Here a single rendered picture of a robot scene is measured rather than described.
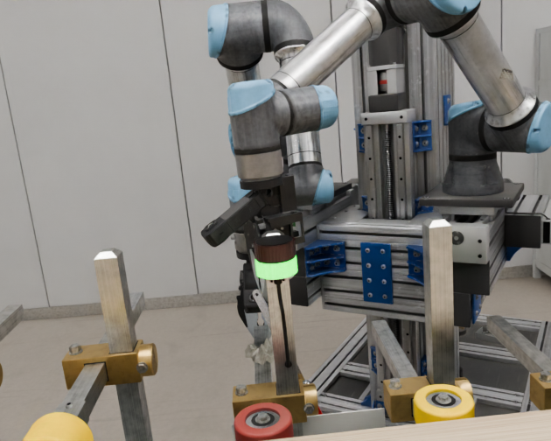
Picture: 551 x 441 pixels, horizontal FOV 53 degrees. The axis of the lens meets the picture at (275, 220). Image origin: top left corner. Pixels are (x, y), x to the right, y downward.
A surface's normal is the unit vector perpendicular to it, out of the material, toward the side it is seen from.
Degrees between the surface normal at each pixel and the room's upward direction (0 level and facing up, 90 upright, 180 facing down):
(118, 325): 90
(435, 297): 90
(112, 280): 90
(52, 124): 90
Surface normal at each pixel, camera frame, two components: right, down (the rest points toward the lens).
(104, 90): 0.00, 0.23
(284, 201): 0.39, 0.18
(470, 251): -0.50, 0.25
